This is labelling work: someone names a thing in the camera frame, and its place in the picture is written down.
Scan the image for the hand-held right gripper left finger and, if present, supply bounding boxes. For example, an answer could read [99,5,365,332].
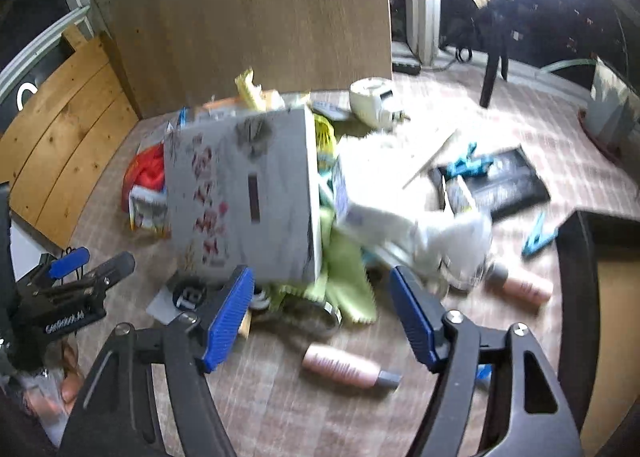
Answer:
[57,264,256,457]

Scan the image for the green cloth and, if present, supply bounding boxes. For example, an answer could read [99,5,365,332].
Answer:
[270,207,378,325]

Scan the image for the pink bottle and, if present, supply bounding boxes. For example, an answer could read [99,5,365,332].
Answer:
[301,343,402,391]
[486,261,554,309]

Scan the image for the black pouch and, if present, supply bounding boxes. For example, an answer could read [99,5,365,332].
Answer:
[431,144,552,224]

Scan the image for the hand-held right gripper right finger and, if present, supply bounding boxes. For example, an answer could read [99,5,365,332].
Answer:
[389,264,585,457]

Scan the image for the white power adapter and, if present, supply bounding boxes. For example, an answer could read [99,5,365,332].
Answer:
[349,78,408,129]

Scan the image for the black power strip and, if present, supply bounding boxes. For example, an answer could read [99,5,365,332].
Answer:
[391,54,422,76]

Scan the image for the grey floral printed box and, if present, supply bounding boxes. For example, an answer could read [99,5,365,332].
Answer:
[164,106,322,284]

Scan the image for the blue clip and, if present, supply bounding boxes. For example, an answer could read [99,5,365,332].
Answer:
[446,142,495,179]
[521,211,559,258]

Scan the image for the red plastic bag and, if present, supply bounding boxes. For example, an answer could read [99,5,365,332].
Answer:
[121,144,167,214]

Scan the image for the wooden bench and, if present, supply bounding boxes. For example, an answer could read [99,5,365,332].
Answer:
[0,24,140,250]

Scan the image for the white plastic bag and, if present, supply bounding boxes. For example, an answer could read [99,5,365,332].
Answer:
[339,130,494,291]

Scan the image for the wooden board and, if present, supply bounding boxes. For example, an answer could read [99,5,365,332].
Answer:
[102,0,394,119]

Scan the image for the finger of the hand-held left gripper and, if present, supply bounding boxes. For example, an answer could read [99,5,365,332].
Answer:
[30,246,92,289]
[65,251,137,299]

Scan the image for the yellow white snack packet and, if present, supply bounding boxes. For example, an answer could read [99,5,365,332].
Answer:
[129,188,172,239]

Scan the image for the black storage box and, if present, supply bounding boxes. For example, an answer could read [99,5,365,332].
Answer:
[557,210,640,457]

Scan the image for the black tripod stand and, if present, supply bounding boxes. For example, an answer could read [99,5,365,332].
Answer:
[479,0,517,109]

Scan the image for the person's left hand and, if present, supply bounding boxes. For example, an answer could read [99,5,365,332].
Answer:
[22,337,87,425]

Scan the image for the yellow fly swatter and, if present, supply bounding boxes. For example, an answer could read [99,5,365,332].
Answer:
[312,114,339,166]

